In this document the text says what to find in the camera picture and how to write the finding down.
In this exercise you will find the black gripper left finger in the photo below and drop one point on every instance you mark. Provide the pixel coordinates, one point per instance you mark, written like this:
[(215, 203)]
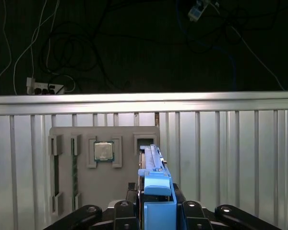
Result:
[(124, 215)]

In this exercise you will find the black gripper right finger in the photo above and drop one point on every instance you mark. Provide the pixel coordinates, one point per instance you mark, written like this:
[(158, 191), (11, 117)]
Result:
[(192, 215)]

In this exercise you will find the hard disk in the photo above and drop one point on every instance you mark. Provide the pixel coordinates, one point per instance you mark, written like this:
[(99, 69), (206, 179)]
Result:
[(156, 184)]

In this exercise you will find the grey parts rack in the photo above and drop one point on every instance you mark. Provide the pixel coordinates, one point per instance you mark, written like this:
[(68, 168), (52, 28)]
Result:
[(105, 182)]

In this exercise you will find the green RAM stick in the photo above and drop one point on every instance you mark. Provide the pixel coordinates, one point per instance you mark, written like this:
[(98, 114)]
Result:
[(74, 172)]

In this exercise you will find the silver CPU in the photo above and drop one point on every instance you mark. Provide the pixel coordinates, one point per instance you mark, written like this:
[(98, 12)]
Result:
[(103, 152)]

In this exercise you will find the white power strip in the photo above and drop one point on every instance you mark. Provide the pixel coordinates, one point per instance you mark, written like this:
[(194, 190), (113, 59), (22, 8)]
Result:
[(38, 84)]

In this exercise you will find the white power adapter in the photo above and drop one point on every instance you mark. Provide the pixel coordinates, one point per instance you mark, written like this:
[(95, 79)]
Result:
[(196, 12)]

